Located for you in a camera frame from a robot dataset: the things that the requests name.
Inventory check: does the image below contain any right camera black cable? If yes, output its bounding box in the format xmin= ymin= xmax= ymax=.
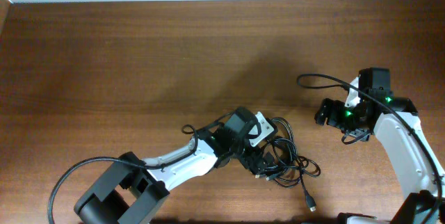
xmin=296 ymin=73 xmax=445 ymax=224

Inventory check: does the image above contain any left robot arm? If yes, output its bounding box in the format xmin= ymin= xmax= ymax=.
xmin=74 ymin=107 xmax=277 ymax=223

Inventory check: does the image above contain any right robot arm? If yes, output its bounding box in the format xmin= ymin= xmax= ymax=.
xmin=314 ymin=67 xmax=444 ymax=223

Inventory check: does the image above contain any black USB cable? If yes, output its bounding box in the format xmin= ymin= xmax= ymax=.
xmin=266 ymin=138 xmax=317 ymax=213
xmin=255 ymin=116 xmax=321 ymax=189

